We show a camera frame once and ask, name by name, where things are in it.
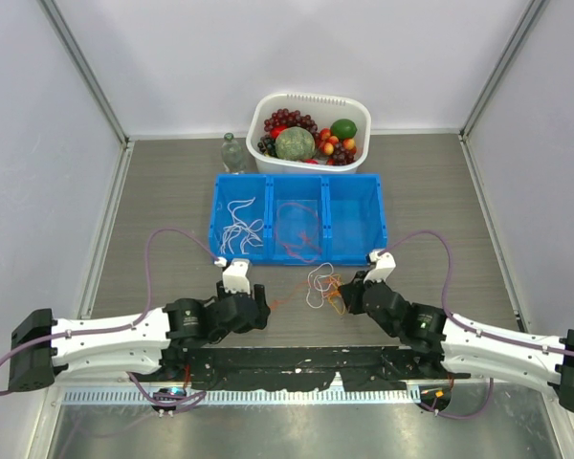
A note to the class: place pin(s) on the red grape bunch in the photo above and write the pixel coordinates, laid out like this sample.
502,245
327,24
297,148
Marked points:
286,118

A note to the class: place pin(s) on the white slotted cable duct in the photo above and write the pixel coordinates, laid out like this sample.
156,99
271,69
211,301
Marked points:
112,395

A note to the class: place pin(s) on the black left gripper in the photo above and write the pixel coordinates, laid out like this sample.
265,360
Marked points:
261,320

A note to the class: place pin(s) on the dark grape bunch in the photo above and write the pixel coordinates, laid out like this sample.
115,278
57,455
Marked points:
267,146

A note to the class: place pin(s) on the left blue bin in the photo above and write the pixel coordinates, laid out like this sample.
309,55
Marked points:
239,224

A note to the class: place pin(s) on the green mango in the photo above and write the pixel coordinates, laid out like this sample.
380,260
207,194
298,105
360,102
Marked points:
344,129

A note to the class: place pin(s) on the clear glass bottle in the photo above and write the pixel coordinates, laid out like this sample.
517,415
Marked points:
232,155

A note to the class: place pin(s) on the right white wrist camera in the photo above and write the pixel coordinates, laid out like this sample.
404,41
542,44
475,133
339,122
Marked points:
382,264

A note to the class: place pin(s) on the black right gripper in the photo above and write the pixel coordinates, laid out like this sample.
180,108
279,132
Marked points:
352,291

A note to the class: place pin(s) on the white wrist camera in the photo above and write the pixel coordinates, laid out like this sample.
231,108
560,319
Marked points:
235,274
382,264

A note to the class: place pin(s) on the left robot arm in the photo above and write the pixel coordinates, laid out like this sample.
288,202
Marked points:
47,349

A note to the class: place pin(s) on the green melon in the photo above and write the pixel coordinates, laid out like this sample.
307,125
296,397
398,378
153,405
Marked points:
295,144

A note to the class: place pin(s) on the red yellow peaches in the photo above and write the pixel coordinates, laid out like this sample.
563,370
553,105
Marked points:
333,151

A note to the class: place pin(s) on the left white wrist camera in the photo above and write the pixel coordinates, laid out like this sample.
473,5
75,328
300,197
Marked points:
235,274

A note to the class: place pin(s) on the right blue bin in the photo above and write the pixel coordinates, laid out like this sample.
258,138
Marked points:
355,219

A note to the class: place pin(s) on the white plastic basket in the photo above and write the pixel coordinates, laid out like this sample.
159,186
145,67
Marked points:
324,110

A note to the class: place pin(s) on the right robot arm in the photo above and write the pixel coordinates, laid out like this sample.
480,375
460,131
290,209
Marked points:
463,346

